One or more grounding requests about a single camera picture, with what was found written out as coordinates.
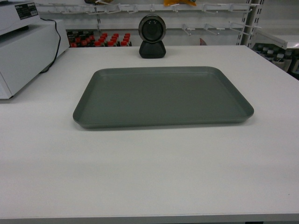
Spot grey rectangular serving tray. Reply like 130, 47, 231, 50
73, 66, 254, 128

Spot black barcode scanner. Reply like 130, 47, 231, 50
138, 14, 166, 59

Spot red cap sauce bottles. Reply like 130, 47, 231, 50
66, 30, 132, 48

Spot white peg hook rack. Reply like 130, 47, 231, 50
36, 0, 259, 46

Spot white cash register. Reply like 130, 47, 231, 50
0, 0, 69, 99

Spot dark bottles right shelf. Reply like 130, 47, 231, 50
252, 43, 299, 79

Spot black register cable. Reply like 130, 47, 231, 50
39, 18, 62, 73

